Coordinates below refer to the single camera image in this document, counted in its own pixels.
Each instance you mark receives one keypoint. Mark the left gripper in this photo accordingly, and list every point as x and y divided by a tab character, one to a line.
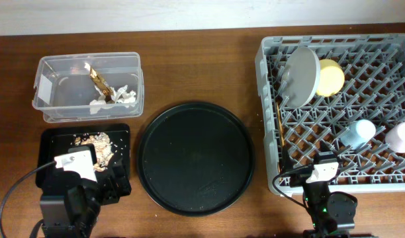
111	193

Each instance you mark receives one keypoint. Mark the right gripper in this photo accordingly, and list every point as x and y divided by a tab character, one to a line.
300	176

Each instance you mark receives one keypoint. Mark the food scraps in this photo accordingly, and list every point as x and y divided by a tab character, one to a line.
103	148

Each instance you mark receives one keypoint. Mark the wooden chopstick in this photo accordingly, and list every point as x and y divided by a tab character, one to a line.
281	132

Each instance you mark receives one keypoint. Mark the blue cup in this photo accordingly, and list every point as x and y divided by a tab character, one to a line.
359	133

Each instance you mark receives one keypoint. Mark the grey plate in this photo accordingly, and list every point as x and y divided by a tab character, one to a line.
302	77

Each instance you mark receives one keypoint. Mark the white tissue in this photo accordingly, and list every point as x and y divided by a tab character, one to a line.
119	96

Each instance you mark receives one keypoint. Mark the yellow bowl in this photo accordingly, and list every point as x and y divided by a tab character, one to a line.
331	78

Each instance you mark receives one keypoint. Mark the gold snack wrapper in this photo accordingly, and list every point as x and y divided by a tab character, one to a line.
100	83

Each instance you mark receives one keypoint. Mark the pink cup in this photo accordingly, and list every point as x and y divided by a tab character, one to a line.
396	138

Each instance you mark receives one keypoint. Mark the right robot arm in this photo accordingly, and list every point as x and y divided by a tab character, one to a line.
332	213

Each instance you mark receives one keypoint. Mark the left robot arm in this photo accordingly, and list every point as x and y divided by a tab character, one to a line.
70	205

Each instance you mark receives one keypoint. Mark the grey dishwasher rack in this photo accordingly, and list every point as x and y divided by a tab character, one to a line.
374	89

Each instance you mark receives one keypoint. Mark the black rectangular tray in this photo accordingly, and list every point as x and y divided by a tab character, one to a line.
57	141

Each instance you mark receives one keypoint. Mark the round black tray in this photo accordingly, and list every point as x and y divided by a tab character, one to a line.
195	159

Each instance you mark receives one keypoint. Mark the clear plastic bin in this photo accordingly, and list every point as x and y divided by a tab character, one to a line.
64	88

